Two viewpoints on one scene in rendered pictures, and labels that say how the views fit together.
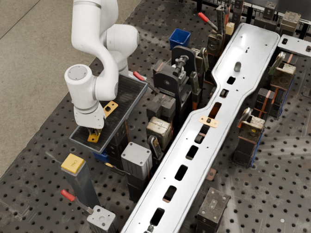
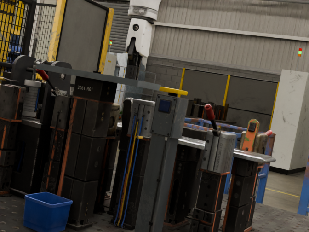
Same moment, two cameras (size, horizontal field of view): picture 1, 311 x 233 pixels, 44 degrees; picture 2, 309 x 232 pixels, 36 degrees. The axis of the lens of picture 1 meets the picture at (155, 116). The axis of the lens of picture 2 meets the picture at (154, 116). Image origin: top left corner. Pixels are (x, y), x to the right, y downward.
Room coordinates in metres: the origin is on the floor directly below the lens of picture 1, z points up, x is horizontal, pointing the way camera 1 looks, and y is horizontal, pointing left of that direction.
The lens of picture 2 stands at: (0.77, 1.61, 1.15)
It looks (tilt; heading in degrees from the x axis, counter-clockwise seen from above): 3 degrees down; 268
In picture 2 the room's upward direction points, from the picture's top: 10 degrees clockwise
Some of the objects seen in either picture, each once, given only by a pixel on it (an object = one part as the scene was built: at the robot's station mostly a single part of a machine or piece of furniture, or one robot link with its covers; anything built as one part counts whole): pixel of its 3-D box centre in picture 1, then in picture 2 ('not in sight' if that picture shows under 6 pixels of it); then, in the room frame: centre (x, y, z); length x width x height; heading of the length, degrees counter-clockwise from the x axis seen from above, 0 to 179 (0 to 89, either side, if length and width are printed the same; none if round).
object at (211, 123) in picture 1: (208, 120); not in sight; (0.92, -0.23, 1.01); 0.08 x 0.04 x 0.01; 60
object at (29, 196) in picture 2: (105, 149); (46, 213); (0.97, 0.26, 0.74); 0.11 x 0.10 x 0.09; 149
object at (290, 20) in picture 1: (283, 42); not in sight; (1.50, -0.72, 0.88); 0.08 x 0.08 x 0.36; 59
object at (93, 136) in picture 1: (95, 131); not in sight; (0.79, 0.23, 1.17); 0.08 x 0.04 x 0.01; 165
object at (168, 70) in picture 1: (176, 96); (34, 125); (1.11, -0.10, 0.94); 0.18 x 0.13 x 0.49; 149
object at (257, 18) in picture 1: (260, 41); not in sight; (1.55, -0.61, 0.85); 0.12 x 0.03 x 0.30; 59
